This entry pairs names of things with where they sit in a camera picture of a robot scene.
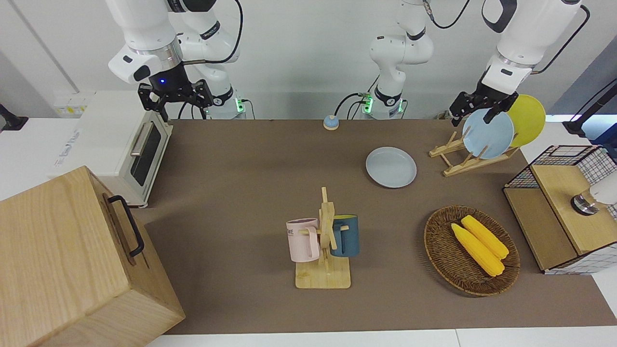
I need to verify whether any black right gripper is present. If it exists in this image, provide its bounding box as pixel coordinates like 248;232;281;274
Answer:
138;61;215;123

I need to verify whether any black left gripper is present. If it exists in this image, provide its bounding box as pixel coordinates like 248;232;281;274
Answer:
449;80;520;127

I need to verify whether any gray plate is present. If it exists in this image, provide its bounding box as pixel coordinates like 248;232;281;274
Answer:
365;147;417;189

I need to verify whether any light blue plate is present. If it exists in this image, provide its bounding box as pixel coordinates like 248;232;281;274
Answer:
462;108;515;160

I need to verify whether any yellow plate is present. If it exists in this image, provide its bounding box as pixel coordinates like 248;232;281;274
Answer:
505;94;547;148

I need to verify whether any wooden plate rack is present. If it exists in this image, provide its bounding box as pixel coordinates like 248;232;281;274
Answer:
429;126;520;177

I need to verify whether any white toaster oven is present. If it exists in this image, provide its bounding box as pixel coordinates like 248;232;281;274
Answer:
52;91;174;209

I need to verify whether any white labelled power outlet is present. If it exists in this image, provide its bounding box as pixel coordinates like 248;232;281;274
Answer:
54;94;93;117

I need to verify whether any brown table mat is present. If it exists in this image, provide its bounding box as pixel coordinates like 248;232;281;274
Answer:
130;119;617;335

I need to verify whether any yellow corn cob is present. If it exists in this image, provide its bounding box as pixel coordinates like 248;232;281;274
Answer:
451;223;505;277
461;215;510;261

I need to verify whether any brown wicker basket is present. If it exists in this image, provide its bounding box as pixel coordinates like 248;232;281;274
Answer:
424;205;521;296

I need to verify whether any white cylinder with metal base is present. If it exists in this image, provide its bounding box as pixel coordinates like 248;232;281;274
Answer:
571;171;617;216

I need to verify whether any dark teal mug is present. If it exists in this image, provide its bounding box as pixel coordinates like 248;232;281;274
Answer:
330;214;361;258

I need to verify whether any pink mug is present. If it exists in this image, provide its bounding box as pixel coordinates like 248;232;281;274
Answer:
286;218;321;263

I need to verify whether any wooden drawer cabinet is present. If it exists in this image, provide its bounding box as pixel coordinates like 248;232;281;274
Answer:
0;165;186;347

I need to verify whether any wooden mug tree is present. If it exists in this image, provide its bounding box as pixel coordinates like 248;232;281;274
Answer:
295;187;352;290

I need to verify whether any black base power cable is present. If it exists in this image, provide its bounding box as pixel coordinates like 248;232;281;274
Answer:
177;99;209;120
334;72;381;120

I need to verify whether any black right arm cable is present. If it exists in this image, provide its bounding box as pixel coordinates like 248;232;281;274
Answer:
183;0;244;65

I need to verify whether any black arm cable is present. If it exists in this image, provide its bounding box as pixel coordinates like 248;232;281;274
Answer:
530;4;591;76
183;0;244;65

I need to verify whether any black camera stand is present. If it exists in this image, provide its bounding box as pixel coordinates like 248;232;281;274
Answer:
0;103;28;133
562;80;617;141

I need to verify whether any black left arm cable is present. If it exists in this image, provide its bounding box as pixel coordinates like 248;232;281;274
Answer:
530;4;591;76

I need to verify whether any wire shelf with wooden boards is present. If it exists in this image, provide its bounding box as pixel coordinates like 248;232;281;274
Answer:
503;145;617;276

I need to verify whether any black cabinet handle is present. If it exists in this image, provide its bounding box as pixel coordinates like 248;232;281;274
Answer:
107;195;145;258

